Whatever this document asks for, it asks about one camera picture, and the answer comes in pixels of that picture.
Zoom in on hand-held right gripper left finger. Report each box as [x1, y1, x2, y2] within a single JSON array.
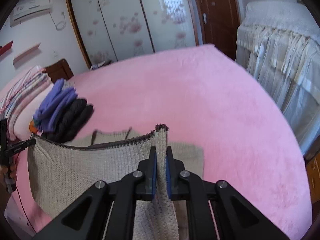
[[32, 146, 158, 240]]

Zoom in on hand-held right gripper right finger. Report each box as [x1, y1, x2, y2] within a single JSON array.
[[166, 146, 291, 240]]

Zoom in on beige knit cardigan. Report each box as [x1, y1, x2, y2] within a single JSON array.
[[27, 123, 206, 240]]

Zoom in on person's left hand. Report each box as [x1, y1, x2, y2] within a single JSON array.
[[0, 163, 18, 183]]

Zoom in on folded purple garment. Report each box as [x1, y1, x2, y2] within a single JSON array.
[[33, 78, 79, 133]]

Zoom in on folded black jacket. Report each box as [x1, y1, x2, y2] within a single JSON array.
[[46, 99, 95, 143]]

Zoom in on folded pink striped quilt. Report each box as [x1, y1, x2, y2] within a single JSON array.
[[0, 65, 52, 117]]

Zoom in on dark wooden headboard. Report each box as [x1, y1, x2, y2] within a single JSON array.
[[44, 59, 74, 83]]

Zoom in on pink fleece blanket bed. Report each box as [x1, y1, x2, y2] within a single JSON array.
[[0, 44, 313, 240]]

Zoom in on white air conditioner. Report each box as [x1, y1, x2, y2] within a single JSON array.
[[9, 0, 54, 28]]

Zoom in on wooden drawer dresser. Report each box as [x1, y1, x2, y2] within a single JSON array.
[[304, 152, 320, 203]]

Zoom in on floral sliding door wardrobe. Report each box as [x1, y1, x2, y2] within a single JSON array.
[[65, 0, 201, 69]]

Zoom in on white lace covered furniture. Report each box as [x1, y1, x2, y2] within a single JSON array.
[[235, 1, 320, 156]]

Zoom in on brown wooden door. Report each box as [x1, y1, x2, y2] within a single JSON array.
[[191, 0, 245, 62]]

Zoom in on thin red cable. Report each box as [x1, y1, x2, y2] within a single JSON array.
[[7, 127, 34, 232]]

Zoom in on pink wall shelf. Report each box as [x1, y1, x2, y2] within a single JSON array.
[[13, 43, 41, 64]]

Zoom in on red wall shelf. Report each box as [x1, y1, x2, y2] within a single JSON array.
[[0, 40, 14, 57]]

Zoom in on white air conditioner cable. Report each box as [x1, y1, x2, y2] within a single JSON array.
[[51, 11, 67, 31]]

